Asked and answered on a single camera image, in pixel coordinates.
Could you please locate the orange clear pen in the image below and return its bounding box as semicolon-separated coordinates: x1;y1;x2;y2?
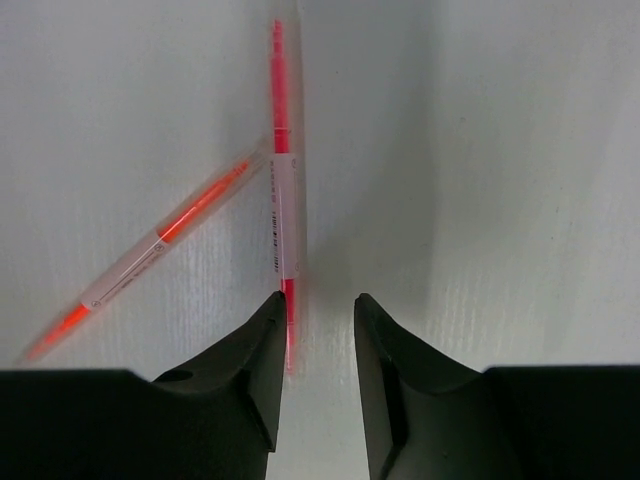
18;138;270;364

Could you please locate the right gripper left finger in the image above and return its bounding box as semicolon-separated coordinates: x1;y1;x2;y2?
1;292;286;479

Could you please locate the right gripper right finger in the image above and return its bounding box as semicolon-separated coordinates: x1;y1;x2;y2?
354;294;639;479

